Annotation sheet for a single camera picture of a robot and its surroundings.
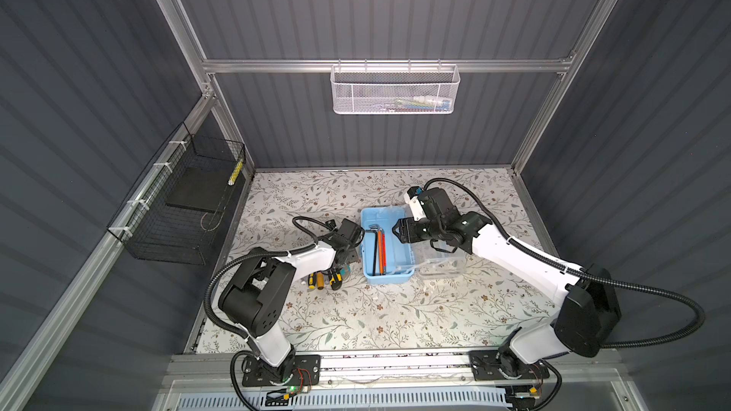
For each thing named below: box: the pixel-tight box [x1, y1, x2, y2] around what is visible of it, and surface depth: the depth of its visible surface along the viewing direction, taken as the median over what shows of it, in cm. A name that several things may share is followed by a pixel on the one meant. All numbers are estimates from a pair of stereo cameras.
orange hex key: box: [377, 230, 384, 275], surface depth 98 cm
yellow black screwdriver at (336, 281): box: [329, 273, 344, 291], surface depth 90 cm
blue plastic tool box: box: [359, 204, 468, 286], surface depth 93 cm
